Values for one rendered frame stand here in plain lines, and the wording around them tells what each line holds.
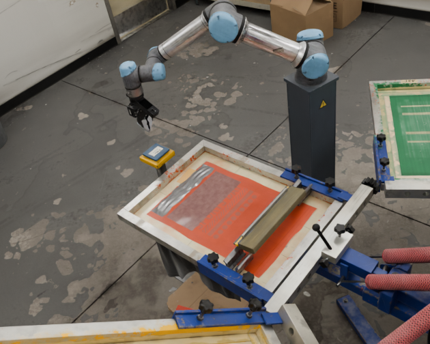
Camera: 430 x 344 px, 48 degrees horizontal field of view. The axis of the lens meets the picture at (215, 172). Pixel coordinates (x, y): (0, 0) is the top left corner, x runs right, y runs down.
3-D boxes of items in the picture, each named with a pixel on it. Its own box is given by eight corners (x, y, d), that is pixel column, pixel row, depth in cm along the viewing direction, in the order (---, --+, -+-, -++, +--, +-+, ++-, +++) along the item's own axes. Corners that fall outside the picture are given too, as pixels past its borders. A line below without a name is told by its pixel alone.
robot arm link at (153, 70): (164, 54, 215) (140, 58, 217) (161, 67, 207) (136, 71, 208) (167, 70, 220) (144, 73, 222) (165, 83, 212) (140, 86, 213)
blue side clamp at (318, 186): (280, 185, 214) (279, 174, 209) (287, 179, 216) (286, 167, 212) (342, 211, 197) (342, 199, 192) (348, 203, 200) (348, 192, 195)
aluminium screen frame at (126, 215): (119, 219, 212) (116, 213, 209) (204, 145, 242) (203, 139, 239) (265, 307, 168) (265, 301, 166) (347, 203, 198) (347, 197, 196)
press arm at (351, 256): (325, 259, 174) (325, 251, 171) (333, 248, 178) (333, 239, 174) (370, 282, 165) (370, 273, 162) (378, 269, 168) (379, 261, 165)
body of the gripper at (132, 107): (140, 108, 233) (134, 87, 225) (153, 113, 229) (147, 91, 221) (129, 117, 229) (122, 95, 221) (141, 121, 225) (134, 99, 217)
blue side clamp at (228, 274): (199, 272, 185) (196, 261, 181) (207, 263, 188) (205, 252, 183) (263, 310, 169) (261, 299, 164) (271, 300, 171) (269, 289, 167)
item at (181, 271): (167, 277, 237) (146, 219, 209) (173, 272, 239) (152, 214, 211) (241, 325, 212) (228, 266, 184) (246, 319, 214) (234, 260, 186)
